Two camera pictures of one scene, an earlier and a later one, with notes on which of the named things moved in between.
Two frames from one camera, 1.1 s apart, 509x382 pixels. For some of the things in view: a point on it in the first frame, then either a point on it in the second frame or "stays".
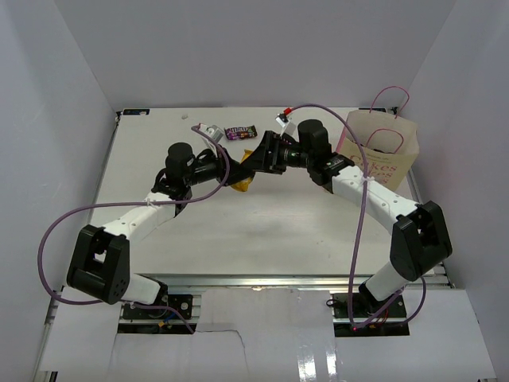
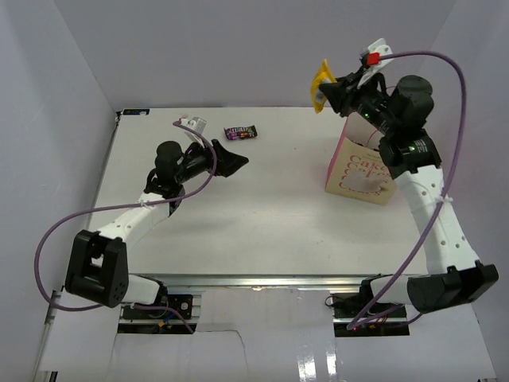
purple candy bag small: [236, 133] stays
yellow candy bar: [244, 185] -> [324, 76]
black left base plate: [182, 303] stays
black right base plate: [363, 305] stays
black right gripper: [262, 160] -> [343, 94]
